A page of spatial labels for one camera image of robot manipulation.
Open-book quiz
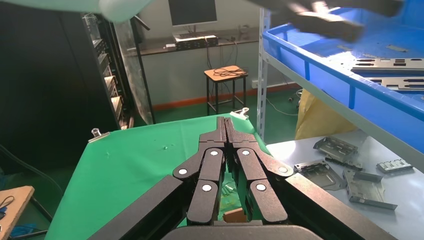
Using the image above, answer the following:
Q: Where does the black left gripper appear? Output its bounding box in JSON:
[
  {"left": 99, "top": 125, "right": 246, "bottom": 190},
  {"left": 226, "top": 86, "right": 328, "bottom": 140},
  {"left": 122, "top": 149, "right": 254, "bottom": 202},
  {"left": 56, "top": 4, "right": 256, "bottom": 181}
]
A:
[{"left": 248, "top": 0, "right": 406, "bottom": 43}]

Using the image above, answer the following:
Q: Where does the flat grey stamped metal plate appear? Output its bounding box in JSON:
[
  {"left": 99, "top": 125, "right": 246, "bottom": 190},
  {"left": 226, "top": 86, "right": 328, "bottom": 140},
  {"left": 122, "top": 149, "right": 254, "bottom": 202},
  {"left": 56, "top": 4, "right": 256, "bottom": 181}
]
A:
[{"left": 293, "top": 159, "right": 346, "bottom": 192}]

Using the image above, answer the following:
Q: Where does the blue plastic tray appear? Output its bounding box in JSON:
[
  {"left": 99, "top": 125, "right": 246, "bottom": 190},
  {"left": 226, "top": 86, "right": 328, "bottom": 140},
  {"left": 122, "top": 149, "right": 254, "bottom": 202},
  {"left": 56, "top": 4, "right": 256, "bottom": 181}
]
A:
[{"left": 262, "top": 6, "right": 424, "bottom": 154}]

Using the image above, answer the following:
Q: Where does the dark computer monitor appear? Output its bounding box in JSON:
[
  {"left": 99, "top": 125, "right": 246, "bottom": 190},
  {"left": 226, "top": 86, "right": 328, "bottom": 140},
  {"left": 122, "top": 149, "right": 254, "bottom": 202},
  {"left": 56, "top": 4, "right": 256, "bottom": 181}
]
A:
[{"left": 167, "top": 0, "right": 219, "bottom": 34}]

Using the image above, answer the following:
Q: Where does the white slotted steel shelf post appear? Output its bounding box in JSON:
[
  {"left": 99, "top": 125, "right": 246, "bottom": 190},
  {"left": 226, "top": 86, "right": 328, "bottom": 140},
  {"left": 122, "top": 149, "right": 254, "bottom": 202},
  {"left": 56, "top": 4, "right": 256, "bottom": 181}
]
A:
[{"left": 255, "top": 8, "right": 272, "bottom": 142}]

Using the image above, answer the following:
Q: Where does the dark wall desk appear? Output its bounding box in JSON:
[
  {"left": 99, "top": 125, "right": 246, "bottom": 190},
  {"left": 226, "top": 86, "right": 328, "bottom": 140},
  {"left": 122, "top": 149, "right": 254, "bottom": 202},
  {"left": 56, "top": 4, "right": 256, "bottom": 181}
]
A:
[{"left": 137, "top": 28, "right": 260, "bottom": 57}]

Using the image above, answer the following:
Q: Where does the small wooden side table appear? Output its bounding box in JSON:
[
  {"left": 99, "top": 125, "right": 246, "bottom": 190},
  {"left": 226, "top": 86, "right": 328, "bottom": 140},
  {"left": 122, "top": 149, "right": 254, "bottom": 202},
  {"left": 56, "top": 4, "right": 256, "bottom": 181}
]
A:
[{"left": 0, "top": 185, "right": 36, "bottom": 240}]

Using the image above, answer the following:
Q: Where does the wooden top black stool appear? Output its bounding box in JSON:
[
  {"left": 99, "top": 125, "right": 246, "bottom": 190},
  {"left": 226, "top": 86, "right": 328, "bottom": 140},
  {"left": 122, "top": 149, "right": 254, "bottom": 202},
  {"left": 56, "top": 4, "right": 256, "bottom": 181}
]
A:
[{"left": 203, "top": 65, "right": 249, "bottom": 116}]

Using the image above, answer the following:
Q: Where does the small dark metal strip part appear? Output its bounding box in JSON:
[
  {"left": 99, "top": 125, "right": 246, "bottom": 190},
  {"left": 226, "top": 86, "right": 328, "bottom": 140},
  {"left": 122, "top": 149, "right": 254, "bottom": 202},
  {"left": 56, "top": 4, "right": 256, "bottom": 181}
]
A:
[{"left": 323, "top": 155, "right": 363, "bottom": 170}]

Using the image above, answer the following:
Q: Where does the small slotted metal connector shield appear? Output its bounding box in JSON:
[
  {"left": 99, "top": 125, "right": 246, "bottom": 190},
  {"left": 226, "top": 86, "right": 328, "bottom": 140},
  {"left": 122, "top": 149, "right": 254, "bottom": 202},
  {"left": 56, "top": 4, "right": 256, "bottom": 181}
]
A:
[{"left": 375, "top": 158, "right": 415, "bottom": 174}]

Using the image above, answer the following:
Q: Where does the yellow woven bag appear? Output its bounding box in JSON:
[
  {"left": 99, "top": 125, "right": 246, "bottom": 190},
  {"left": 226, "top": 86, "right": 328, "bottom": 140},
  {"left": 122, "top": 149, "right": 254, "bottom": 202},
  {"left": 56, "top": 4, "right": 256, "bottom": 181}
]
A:
[{"left": 294, "top": 88, "right": 358, "bottom": 141}]

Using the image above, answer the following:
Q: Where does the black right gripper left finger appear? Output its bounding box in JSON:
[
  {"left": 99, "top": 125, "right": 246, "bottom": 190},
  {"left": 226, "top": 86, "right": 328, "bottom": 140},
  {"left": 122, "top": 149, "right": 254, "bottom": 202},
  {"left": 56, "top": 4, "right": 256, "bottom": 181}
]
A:
[{"left": 172, "top": 116, "right": 228, "bottom": 226}]

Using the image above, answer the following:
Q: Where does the black desktop electronics box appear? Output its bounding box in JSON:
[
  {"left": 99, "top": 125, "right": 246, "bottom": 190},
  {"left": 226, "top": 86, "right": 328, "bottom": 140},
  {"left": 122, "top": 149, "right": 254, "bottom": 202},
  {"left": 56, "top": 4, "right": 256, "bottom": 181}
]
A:
[{"left": 173, "top": 34, "right": 220, "bottom": 51}]

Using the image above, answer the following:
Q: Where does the shallow brown cardboard box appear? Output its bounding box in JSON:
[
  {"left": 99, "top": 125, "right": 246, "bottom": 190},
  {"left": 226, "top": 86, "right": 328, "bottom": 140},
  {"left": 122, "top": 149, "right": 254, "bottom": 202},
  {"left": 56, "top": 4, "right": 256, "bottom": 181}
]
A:
[{"left": 222, "top": 207, "right": 248, "bottom": 223}]

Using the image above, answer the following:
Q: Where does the green table cloth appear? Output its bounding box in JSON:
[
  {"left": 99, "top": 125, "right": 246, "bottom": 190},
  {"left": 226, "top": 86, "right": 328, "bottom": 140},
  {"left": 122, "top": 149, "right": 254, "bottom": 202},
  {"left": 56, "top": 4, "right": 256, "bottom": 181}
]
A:
[{"left": 44, "top": 112, "right": 271, "bottom": 240}]

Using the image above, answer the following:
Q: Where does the black server rack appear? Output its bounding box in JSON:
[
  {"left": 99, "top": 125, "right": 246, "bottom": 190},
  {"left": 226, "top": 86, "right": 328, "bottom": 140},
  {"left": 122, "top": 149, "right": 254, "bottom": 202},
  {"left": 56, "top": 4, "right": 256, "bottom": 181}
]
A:
[{"left": 0, "top": 1, "right": 135, "bottom": 173}]

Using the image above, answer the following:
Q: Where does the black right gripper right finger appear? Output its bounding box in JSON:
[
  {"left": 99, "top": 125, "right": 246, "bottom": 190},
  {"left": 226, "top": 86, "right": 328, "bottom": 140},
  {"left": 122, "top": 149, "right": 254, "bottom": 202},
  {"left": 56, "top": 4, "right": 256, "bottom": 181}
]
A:
[{"left": 225, "top": 117, "right": 294, "bottom": 224}]

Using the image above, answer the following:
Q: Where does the black cable bundle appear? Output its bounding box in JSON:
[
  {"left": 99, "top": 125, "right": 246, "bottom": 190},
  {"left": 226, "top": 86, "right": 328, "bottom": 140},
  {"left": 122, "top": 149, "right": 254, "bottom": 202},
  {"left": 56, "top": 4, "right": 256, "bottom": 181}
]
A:
[{"left": 212, "top": 66, "right": 249, "bottom": 78}]

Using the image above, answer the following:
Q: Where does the silver binder clip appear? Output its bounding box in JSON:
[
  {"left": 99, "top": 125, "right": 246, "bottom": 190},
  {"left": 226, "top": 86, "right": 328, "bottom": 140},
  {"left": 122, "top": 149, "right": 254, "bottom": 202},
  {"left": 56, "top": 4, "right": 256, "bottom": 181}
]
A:
[
  {"left": 87, "top": 128, "right": 111, "bottom": 144},
  {"left": 229, "top": 107, "right": 250, "bottom": 121}
]

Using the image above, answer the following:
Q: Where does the white metal shelf board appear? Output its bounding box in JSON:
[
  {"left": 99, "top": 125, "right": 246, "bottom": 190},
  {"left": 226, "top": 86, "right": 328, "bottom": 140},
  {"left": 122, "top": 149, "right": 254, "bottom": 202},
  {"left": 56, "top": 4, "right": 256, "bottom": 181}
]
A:
[{"left": 263, "top": 51, "right": 424, "bottom": 175}]

